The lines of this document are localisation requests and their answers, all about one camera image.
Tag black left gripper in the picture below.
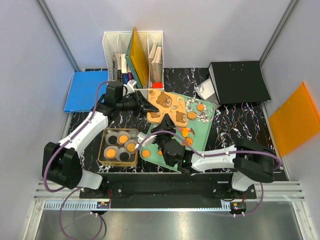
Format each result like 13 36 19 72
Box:
116 90 159 118

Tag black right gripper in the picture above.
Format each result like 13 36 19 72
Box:
149 113 177 154

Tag bear print tin lid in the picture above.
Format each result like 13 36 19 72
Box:
146 89 188 128

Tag orange biscuit top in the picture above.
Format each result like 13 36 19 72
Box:
126 142 136 153

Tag black sandwich cookie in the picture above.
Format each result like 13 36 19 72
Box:
118 152 130 162

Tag round dotted orange biscuit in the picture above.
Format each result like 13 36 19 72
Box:
104 148 117 160

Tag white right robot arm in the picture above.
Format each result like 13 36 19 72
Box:
135 130 281 199

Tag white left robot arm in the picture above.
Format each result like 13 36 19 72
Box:
42 81 158 198

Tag orange fish shaped cookie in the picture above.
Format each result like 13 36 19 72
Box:
181 128 189 138

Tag red small box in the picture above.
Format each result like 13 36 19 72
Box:
152 82 163 89

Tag orange flower swirl cookie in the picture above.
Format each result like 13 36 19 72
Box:
185 137 194 146

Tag round orange cookie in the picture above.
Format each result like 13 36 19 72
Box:
141 149 151 158

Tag mint green floral tray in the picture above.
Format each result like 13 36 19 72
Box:
138 91 216 175

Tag orange cookie far tray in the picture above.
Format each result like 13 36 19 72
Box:
197 104 205 112

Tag orange cookie in tin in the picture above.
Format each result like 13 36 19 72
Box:
117 134 129 145

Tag dark books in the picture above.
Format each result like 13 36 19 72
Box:
112 52 130 84

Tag black cookie in tin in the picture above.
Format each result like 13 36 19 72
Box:
105 135 118 145

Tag gold cookie tin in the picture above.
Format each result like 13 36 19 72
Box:
98 128 139 167

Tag beige books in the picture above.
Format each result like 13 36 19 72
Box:
148 42 162 83

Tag yellow green folder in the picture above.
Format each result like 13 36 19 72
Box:
125 26 149 89

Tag clear plastic bag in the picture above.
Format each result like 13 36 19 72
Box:
195 78 221 108

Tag blue folder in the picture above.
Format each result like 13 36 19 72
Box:
64 70 109 113

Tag white file organizer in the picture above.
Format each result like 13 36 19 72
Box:
102 28 165 98

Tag black binder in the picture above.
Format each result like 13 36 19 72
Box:
208 60 271 105

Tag orange plastic folder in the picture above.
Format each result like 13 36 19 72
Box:
268 81 320 157

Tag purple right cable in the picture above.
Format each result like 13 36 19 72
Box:
134 129 282 217

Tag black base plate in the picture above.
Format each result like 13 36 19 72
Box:
79 172 257 210

